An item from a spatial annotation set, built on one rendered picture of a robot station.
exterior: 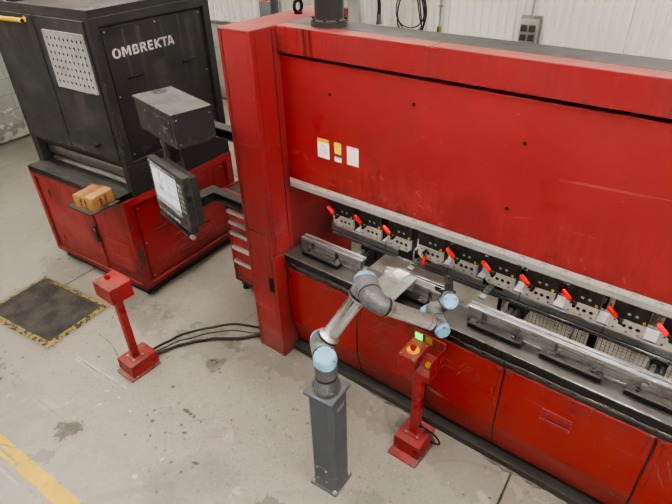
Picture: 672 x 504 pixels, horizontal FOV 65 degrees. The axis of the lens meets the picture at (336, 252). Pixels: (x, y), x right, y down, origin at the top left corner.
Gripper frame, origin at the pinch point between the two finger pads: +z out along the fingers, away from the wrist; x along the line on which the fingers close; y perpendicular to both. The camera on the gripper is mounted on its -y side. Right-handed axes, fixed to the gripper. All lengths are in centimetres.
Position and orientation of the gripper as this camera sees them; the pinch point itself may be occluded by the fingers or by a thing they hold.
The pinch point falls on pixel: (446, 288)
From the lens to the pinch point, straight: 305.3
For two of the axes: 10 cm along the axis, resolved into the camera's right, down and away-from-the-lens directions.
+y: -0.5, 10.0, 0.7
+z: 1.4, -0.6, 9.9
